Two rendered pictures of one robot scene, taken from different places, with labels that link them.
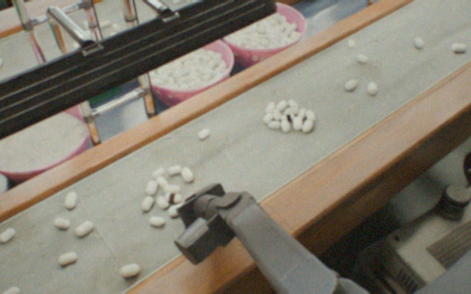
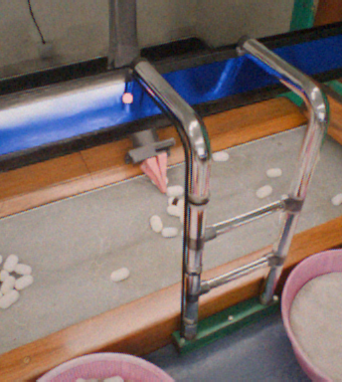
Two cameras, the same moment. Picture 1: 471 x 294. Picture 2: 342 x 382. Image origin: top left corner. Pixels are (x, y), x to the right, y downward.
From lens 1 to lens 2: 122 cm
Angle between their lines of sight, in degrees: 88
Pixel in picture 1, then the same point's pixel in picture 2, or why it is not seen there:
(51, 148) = (335, 306)
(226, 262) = not seen: hidden behind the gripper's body
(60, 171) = (305, 245)
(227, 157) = (102, 242)
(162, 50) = not seen: hidden behind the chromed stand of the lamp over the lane
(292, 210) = (71, 165)
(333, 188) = (21, 175)
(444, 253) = not seen: outside the picture
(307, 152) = (11, 230)
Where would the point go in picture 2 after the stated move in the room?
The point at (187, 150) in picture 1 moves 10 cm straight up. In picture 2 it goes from (148, 262) to (146, 225)
